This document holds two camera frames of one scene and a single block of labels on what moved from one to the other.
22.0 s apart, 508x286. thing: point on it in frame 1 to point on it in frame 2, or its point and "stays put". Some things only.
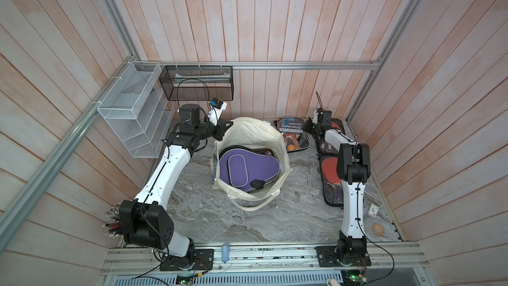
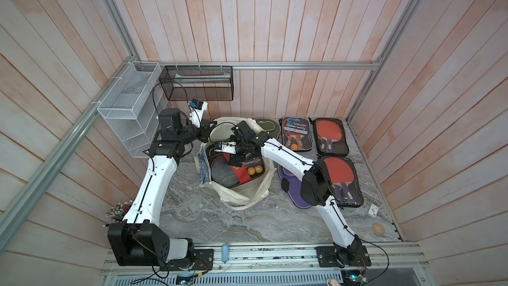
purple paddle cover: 247,171 to 291,184
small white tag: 373,210 stays put
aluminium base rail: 391,264 stays put
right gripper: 306,124 to 234,159
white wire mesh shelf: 138,110 stays put
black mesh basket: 198,83 stays put
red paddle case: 333,185 stays put
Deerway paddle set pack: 291,128 stays put
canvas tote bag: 258,133 to 238,196
